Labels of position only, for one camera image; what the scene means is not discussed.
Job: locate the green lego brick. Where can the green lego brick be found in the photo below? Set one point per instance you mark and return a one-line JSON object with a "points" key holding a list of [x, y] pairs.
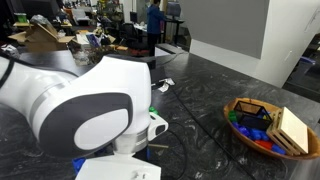
{"points": [[153, 110]]}

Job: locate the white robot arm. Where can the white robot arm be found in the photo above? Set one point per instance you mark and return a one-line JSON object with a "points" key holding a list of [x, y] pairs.
{"points": [[83, 110]]}

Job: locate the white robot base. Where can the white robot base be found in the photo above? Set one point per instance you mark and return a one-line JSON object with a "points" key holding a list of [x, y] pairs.
{"points": [[120, 168]]}

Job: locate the crumpled white paper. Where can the crumpled white paper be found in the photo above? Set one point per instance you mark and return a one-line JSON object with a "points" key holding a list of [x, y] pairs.
{"points": [[165, 84]]}

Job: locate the thin wooden stick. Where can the thin wooden stick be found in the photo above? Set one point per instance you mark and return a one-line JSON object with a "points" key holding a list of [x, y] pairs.
{"points": [[158, 146]]}

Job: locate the small blue lego brick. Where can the small blue lego brick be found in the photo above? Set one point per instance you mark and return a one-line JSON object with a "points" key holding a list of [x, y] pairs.
{"points": [[148, 153]]}

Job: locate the person in blue shirt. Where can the person in blue shirt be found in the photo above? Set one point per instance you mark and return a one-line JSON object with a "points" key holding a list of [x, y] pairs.
{"points": [[154, 23]]}

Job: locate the green lego in bowl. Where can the green lego in bowl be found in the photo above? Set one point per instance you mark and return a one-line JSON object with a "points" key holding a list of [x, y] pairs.
{"points": [[232, 116]]}

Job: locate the computer monitor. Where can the computer monitor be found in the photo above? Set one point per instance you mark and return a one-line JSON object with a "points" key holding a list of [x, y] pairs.
{"points": [[173, 9]]}

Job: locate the wooden bowl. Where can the wooden bowl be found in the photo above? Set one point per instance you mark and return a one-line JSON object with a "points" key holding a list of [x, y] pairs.
{"points": [[240, 136]]}

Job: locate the blue lego pile in bowl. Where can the blue lego pile in bowl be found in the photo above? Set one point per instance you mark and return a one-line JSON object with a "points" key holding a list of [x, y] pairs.
{"points": [[253, 133]]}

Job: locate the large blue lego brick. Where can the large blue lego brick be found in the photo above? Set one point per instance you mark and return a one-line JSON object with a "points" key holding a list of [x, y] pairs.
{"points": [[78, 164]]}

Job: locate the red lego in bowl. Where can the red lego in bowl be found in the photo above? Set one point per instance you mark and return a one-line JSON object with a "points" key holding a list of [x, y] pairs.
{"points": [[264, 144]]}

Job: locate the open cardboard box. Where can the open cardboard box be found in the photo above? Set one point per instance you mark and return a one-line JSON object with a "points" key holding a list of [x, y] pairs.
{"points": [[40, 38]]}

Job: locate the blue lego beside crate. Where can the blue lego beside crate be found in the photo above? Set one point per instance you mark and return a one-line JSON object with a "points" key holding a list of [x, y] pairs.
{"points": [[278, 149]]}

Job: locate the wooden slat crate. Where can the wooden slat crate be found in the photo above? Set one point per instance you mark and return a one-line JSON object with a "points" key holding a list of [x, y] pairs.
{"points": [[290, 131]]}

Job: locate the bin with blue liner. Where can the bin with blue liner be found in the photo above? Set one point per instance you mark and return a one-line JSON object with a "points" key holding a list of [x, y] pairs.
{"points": [[306, 66]]}

